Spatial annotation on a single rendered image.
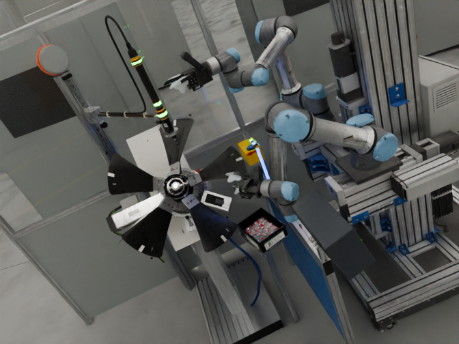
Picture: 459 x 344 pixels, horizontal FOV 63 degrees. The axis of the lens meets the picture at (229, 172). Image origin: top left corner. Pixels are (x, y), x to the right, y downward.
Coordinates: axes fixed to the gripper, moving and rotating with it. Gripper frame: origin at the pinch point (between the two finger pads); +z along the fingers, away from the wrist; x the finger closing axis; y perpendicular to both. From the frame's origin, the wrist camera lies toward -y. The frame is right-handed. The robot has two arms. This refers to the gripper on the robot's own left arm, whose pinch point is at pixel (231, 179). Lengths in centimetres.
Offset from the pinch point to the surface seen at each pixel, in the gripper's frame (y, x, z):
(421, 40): -377, 132, 22
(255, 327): 26, 108, 18
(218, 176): -0.9, 0.4, 9.4
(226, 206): 2.2, 19.3, 12.0
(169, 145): -3.9, -15.4, 36.4
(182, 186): 12.6, -4.3, 20.4
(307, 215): 18, -7, -50
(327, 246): 29, -8, -63
